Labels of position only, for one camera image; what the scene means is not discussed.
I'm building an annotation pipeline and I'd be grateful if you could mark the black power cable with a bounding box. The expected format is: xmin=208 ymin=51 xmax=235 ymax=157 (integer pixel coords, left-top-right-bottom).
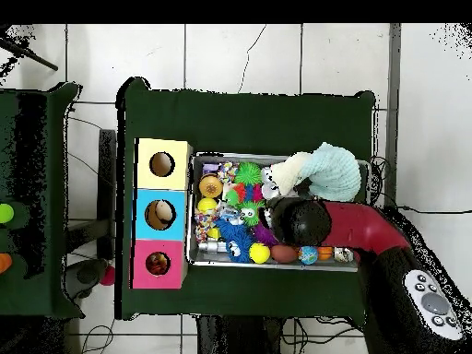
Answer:
xmin=399 ymin=206 xmax=472 ymax=216

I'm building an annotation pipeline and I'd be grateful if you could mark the blue spiky monster toy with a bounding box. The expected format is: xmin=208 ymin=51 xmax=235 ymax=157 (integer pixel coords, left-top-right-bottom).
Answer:
xmin=214 ymin=218 xmax=244 ymax=241

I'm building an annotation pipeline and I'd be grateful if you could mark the wooden box with three holes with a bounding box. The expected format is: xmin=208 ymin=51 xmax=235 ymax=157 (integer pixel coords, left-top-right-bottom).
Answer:
xmin=131 ymin=137 xmax=194 ymax=290

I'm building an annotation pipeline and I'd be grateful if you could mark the purple spiky toy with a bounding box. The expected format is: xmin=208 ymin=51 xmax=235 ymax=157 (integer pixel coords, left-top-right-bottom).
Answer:
xmin=252 ymin=222 xmax=279 ymax=247

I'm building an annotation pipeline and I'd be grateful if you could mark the toy hamburger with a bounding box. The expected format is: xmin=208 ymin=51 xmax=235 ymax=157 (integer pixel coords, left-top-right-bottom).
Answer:
xmin=198 ymin=172 xmax=224 ymax=199

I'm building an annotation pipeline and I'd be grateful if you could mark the mint green cloth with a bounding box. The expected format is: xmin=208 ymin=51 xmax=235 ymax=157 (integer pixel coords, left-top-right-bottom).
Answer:
xmin=298 ymin=141 xmax=362 ymax=203

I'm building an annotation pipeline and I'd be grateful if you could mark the brown toy football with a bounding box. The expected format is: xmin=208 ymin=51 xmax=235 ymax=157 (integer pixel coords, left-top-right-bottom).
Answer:
xmin=270 ymin=244 xmax=299 ymax=264

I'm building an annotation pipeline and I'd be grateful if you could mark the clear mesh bin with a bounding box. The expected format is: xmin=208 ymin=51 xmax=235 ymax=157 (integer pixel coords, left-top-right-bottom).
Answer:
xmin=185 ymin=151 xmax=371 ymax=273

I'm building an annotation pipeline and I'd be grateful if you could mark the orange striped tiger toy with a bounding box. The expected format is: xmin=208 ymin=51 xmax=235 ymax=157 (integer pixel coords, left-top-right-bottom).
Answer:
xmin=146 ymin=252 xmax=171 ymax=276

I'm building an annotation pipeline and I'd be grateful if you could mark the globe print ball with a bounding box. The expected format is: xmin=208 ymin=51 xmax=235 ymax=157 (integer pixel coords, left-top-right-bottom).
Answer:
xmin=298 ymin=245 xmax=320 ymax=266

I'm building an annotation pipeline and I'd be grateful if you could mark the yellow smiley ball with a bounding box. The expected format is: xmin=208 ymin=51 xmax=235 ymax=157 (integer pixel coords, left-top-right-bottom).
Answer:
xmin=249 ymin=242 xmax=271 ymax=266

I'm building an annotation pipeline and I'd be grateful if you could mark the black tripod leg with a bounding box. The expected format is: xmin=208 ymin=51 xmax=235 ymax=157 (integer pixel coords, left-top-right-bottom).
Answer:
xmin=0 ymin=34 xmax=59 ymax=72

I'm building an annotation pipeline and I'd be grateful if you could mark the green spiky ball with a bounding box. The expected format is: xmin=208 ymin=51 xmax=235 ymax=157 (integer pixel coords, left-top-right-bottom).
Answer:
xmin=234 ymin=161 xmax=264 ymax=186

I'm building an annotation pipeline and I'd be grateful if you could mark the dark green table cloth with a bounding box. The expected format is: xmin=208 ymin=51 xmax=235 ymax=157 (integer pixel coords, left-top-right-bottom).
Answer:
xmin=0 ymin=82 xmax=84 ymax=319
xmin=114 ymin=77 xmax=377 ymax=325

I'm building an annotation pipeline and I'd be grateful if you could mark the yellow tennis ball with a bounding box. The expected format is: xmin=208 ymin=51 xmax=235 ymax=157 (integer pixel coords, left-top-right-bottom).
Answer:
xmin=196 ymin=197 xmax=218 ymax=214

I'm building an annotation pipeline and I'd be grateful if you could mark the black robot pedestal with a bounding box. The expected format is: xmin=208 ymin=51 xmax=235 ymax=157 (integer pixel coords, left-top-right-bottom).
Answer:
xmin=196 ymin=314 xmax=285 ymax=354

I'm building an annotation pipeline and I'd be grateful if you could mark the cream waffle cloth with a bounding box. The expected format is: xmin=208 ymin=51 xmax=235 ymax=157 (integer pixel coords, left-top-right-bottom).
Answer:
xmin=270 ymin=151 xmax=314 ymax=196

